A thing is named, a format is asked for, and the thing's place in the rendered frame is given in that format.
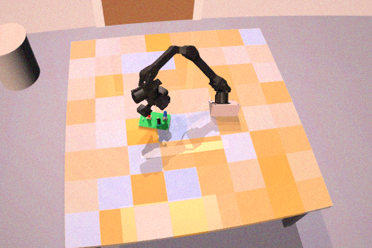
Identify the green circuit board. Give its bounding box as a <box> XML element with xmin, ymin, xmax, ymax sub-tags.
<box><xmin>138</xmin><ymin>111</ymin><xmax>171</xmax><ymax>131</ymax></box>

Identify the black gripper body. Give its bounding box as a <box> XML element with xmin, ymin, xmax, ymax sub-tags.
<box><xmin>137</xmin><ymin>86</ymin><xmax>169</xmax><ymax>117</ymax></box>

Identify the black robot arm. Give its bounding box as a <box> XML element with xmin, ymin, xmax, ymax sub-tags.
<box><xmin>131</xmin><ymin>45</ymin><xmax>231</xmax><ymax>110</ymax></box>

